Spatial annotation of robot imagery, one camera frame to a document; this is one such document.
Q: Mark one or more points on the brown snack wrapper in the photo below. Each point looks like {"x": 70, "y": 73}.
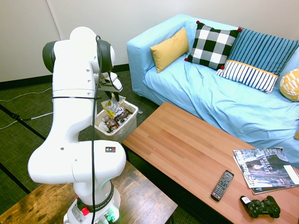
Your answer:
{"x": 127, "y": 114}

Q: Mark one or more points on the yellow chip bag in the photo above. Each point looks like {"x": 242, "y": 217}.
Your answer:
{"x": 110, "y": 107}

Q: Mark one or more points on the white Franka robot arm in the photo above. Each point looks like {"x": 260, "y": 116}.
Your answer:
{"x": 72, "y": 116}

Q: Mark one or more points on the dark cover business magazine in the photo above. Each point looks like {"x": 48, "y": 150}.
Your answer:
{"x": 264, "y": 168}

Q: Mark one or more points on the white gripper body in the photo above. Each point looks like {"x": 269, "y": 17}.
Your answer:
{"x": 115, "y": 81}

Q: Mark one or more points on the black game controller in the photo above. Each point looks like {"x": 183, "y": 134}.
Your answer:
{"x": 261, "y": 207}

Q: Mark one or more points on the red snack wrapper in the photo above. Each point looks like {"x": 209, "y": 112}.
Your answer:
{"x": 112, "y": 123}

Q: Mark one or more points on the clear hint water bottle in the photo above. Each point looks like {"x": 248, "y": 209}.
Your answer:
{"x": 119, "y": 110}

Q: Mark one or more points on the plain mustard yellow pillow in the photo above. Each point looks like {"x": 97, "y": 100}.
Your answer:
{"x": 169, "y": 50}

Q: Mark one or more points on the white plastic trash bin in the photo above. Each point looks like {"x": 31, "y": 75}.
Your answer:
{"x": 122, "y": 133}

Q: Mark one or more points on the black TV remote control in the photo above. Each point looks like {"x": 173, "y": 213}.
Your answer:
{"x": 222, "y": 185}

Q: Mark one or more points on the light blue sofa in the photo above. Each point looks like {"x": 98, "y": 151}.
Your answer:
{"x": 222, "y": 109}

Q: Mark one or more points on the black white checkered pillow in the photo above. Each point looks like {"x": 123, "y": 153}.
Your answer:
{"x": 212, "y": 46}

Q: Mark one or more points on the reddish wood coffee table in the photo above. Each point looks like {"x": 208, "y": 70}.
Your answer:
{"x": 187, "y": 149}

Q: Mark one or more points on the yellow white patterned bolster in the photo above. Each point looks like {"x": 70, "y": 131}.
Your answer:
{"x": 290, "y": 85}

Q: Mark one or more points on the white navy striped pillow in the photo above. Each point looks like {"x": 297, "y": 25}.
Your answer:
{"x": 250, "y": 77}

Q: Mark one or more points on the yellow grey striped pillow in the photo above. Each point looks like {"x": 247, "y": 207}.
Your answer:
{"x": 297, "y": 135}

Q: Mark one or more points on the blue striped pillow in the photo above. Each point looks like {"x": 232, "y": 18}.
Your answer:
{"x": 264, "y": 53}

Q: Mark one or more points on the white crumpled tissue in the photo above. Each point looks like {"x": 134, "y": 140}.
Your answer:
{"x": 102, "y": 124}

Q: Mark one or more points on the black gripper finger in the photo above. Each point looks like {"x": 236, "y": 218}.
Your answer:
{"x": 108, "y": 94}

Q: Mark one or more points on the rustic dark wood table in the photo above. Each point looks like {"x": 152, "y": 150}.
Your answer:
{"x": 144, "y": 200}

